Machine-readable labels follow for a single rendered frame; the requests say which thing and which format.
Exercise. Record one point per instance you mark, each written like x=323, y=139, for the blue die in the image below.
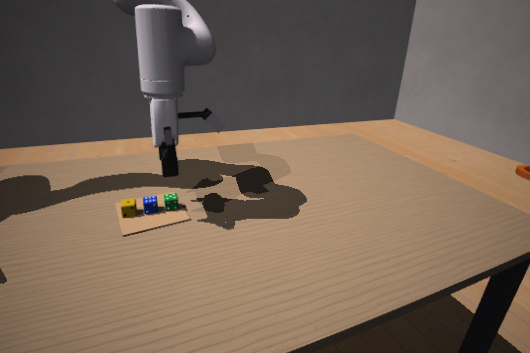
x=150, y=204

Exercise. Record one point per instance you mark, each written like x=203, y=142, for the green die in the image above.
x=171, y=202

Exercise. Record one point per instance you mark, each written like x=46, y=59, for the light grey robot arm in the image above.
x=171, y=34

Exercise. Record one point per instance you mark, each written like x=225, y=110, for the yellow die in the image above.
x=128, y=208

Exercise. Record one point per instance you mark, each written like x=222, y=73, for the peach square mat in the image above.
x=145, y=222

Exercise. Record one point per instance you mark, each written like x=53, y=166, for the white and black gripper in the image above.
x=164, y=121

